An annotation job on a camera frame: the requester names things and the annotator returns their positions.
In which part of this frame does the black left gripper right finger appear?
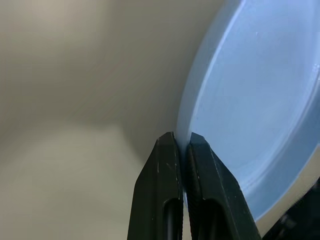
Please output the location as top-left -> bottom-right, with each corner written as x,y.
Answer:
185,132 -> 262,240

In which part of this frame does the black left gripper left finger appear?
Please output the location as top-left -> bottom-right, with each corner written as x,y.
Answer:
126,131 -> 185,240

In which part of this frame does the blue plate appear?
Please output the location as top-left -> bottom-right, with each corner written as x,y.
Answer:
174,0 -> 320,225

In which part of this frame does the black robot housing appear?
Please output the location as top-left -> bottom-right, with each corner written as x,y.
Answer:
261,174 -> 320,240

